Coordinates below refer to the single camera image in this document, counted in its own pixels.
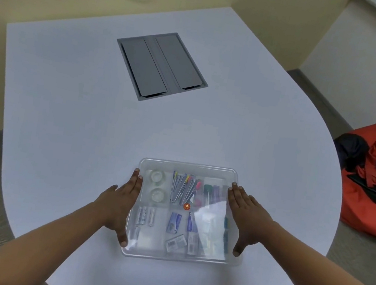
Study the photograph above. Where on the person's left hand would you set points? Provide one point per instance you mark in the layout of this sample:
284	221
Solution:
115	203

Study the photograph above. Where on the white battery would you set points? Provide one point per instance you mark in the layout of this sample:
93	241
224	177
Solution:
152	217
139	216

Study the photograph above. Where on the bundle of coloured pens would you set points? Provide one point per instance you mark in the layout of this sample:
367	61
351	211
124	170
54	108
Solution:
181	189

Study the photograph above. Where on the person's right hand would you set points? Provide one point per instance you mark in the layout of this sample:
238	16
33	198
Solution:
248	220

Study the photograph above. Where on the person's right thumb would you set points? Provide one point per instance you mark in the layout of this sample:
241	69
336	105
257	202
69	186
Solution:
240	247

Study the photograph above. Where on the purple marker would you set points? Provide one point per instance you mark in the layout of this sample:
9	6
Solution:
216	193

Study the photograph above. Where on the person's left forearm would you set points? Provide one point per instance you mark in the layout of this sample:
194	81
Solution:
31	251

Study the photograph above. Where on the small blue packet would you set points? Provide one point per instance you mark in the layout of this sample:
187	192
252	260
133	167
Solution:
174	222

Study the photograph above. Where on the teal pen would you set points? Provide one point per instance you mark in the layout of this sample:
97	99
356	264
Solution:
226	236

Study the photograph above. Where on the small orange ball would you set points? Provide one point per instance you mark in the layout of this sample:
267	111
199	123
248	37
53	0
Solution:
187	206

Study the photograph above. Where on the clear tape roll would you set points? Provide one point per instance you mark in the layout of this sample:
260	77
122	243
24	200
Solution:
157	176
157	195

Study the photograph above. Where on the orange black bean bag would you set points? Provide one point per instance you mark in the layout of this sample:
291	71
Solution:
373	196

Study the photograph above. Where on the green marker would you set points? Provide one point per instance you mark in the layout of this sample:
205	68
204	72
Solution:
207	193

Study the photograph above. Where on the person's left thumb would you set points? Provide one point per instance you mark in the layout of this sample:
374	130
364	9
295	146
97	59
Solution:
120	234

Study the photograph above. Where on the clear plastic organizer box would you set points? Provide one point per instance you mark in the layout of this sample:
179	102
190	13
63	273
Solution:
174	256

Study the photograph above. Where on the white staple box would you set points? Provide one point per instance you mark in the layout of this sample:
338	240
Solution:
175	243

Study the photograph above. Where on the long blue white packet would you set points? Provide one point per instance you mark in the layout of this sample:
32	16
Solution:
192	234

